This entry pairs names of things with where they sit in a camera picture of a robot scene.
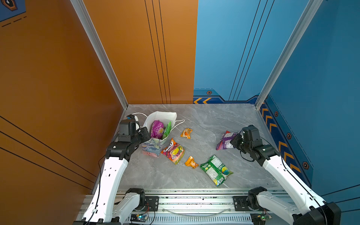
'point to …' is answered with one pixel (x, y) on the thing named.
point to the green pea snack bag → (216, 170)
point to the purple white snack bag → (224, 143)
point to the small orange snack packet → (186, 133)
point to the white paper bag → (152, 147)
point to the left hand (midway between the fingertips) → (148, 129)
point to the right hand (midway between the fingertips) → (230, 138)
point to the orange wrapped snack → (191, 162)
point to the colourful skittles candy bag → (174, 152)
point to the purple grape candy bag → (157, 130)
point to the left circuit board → (138, 217)
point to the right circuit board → (259, 218)
